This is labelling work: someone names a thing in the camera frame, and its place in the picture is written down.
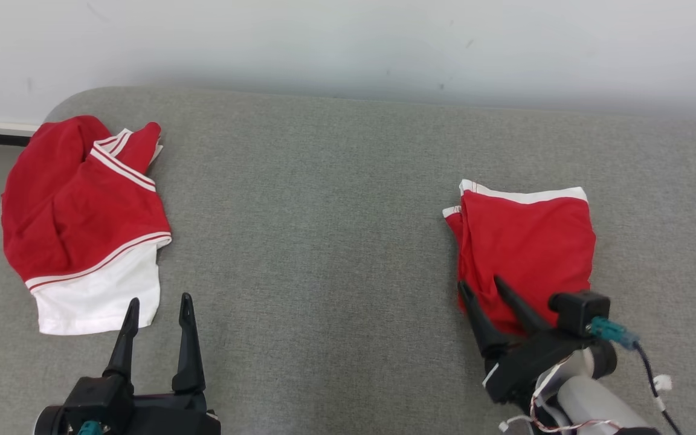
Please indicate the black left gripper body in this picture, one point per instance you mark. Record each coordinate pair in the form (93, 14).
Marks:
(173, 417)

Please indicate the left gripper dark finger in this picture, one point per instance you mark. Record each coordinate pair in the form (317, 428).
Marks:
(123, 344)
(189, 356)

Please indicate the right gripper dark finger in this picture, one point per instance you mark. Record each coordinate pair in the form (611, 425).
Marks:
(484, 329)
(520, 311)

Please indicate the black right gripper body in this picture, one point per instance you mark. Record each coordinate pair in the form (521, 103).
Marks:
(520, 365)

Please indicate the small red garment white trim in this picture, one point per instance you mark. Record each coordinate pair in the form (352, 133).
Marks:
(529, 248)

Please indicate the red white jersey t-shirt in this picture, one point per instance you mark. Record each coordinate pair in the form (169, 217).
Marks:
(82, 205)

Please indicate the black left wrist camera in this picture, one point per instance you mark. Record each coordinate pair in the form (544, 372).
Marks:
(97, 399)

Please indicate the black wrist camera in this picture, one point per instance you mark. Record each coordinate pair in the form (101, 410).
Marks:
(580, 311)
(97, 399)

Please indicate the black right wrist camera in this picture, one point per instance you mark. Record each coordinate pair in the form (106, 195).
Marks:
(580, 311)

